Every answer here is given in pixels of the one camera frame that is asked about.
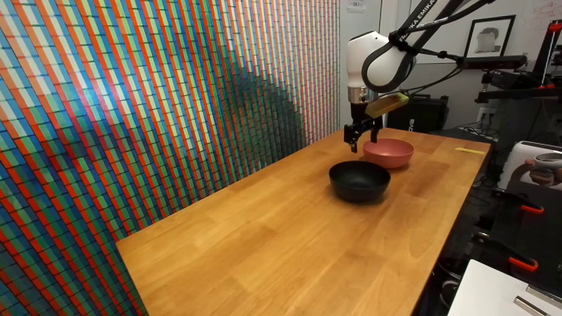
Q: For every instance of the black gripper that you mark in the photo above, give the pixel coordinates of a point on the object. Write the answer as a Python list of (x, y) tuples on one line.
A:
[(359, 114)]

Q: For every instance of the pink bowl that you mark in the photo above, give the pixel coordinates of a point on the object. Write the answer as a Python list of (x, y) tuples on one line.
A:
[(389, 152)]

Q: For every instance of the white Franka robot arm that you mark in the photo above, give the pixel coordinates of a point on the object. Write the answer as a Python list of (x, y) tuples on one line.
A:
[(368, 54)]

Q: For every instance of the black bowl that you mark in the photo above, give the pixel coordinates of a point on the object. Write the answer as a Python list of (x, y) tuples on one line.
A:
[(359, 180)]

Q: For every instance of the black carrying case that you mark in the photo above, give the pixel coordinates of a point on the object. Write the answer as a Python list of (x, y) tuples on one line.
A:
[(419, 114)]

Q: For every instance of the yellow tape strip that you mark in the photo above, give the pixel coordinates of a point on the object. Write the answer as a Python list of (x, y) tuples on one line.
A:
[(472, 151)]

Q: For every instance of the black shelf bar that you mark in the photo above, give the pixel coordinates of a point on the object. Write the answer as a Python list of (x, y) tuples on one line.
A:
[(498, 61)]

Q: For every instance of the framed portrait picture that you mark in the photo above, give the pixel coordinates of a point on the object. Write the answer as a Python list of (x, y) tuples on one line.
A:
[(489, 36)]

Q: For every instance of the white rounded appliance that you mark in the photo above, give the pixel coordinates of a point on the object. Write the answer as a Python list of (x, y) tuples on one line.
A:
[(537, 163)]

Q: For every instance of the red and black tripod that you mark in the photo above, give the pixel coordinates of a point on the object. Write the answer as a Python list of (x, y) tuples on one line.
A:
[(549, 52)]

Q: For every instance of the white flat box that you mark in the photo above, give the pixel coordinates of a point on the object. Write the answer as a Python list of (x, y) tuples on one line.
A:
[(498, 291)]

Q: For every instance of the colourful striped backdrop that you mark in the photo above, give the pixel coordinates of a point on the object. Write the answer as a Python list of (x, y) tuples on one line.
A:
[(147, 115)]

